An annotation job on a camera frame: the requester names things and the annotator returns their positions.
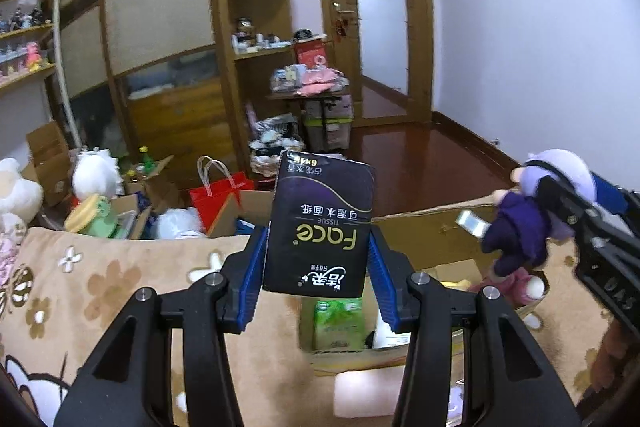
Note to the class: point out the clear box of small items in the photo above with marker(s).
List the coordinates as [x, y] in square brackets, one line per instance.
[286, 79]

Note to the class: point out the brown floral blanket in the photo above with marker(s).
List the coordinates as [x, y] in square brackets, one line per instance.
[125, 272]

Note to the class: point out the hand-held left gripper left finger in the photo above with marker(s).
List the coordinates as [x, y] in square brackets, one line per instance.
[252, 287]

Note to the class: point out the white spiky-haired plush doll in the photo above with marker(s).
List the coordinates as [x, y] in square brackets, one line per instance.
[95, 177]

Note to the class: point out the tall open cardboard box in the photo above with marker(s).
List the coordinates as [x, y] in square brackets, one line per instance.
[47, 157]

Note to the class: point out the yellow plush coin purse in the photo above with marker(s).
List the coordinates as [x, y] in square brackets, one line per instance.
[452, 284]

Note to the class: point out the black tissue pack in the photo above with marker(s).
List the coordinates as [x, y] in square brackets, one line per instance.
[320, 217]

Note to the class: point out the white plastic bag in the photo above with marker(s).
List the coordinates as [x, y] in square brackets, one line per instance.
[180, 224]

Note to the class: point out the row of small bottles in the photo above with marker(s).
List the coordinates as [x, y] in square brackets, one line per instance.
[260, 44]

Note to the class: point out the green glass bottle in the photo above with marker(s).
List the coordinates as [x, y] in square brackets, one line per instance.
[146, 159]

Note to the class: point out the clear plastic storage bin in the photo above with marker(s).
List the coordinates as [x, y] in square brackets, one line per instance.
[332, 124]

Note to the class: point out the basket of soft toys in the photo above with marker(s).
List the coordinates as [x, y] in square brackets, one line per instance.
[272, 147]

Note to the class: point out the green and yellow toy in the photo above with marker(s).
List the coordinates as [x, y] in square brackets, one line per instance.
[90, 217]

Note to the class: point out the person's right hand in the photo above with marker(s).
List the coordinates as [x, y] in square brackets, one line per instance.
[617, 357]

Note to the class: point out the lilac-haired plush doll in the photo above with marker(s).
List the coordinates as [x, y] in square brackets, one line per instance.
[520, 227]

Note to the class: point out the small open cardboard box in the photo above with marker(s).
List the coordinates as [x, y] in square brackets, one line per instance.
[227, 219]

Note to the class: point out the large printed cardboard box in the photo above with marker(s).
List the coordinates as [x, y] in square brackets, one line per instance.
[435, 229]

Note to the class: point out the glass jar ornament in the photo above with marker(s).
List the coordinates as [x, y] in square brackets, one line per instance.
[244, 28]

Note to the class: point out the pink plush bear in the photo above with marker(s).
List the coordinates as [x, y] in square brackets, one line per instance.
[515, 289]

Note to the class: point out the small dark side table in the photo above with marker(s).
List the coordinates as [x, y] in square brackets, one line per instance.
[310, 96]

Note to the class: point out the pink printed board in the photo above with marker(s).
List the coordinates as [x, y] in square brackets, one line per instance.
[251, 117]

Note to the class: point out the white soft pack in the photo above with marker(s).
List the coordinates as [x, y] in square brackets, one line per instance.
[385, 332]

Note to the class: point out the cardboard box with bottles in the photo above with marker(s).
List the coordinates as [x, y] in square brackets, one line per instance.
[160, 187]

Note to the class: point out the black round hat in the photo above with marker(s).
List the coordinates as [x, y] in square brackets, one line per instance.
[306, 35]

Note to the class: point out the yellow shelf rack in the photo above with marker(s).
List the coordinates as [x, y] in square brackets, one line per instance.
[25, 79]

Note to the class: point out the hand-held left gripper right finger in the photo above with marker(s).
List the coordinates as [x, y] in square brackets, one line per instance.
[387, 292]

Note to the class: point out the red paper bag white print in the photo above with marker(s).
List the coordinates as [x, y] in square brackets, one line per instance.
[310, 54]

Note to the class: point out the row of dark figurines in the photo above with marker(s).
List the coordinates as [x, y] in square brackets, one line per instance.
[25, 21]

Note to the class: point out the cream plush toy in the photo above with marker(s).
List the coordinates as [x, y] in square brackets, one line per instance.
[17, 192]

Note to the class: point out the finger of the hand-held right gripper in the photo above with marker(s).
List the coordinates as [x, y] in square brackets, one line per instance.
[562, 203]
[609, 195]

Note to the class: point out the wooden wardrobe with glass doors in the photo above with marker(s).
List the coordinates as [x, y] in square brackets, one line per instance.
[160, 22]

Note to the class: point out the pink cloth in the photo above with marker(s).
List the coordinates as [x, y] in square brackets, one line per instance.
[317, 83]

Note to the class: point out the wooden corner shelf unit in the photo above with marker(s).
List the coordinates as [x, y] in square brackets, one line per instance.
[220, 32]

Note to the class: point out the green tissue pack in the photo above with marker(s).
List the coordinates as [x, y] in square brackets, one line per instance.
[339, 324]

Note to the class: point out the red hanging key charm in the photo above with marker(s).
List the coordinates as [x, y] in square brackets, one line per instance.
[341, 26]

